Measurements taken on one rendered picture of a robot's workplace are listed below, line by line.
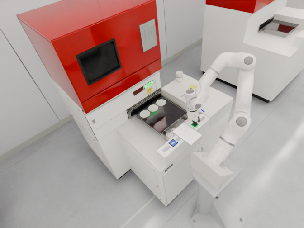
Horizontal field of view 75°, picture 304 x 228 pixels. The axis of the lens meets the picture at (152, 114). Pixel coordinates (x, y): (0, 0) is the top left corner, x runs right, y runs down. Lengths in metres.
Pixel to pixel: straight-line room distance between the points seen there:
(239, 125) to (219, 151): 0.24
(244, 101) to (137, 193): 1.60
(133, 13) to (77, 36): 0.43
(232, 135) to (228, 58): 0.52
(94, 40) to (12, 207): 2.29
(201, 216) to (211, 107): 1.13
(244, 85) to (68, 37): 1.15
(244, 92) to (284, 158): 1.61
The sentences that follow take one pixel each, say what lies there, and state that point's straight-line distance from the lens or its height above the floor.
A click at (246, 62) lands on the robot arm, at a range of 1.44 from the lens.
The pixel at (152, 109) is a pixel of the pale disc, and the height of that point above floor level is 0.90.
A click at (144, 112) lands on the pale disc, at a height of 0.90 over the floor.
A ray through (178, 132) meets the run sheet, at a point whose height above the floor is 0.96.
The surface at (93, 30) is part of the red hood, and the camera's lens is 1.41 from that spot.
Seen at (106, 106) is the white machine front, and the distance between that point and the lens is 1.75.
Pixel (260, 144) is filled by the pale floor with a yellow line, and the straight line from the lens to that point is 2.96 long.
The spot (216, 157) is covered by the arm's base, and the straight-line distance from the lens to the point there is 1.52.
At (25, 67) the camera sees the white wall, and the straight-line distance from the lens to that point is 3.00.
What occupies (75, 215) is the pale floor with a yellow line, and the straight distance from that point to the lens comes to 2.62.
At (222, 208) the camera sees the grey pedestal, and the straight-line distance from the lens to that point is 2.42.
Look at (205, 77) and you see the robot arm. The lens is 1.51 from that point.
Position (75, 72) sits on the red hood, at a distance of 1.43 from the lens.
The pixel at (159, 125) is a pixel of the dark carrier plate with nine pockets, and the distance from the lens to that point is 1.81.
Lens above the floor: 2.26
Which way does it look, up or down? 45 degrees down
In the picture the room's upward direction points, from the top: 9 degrees counter-clockwise
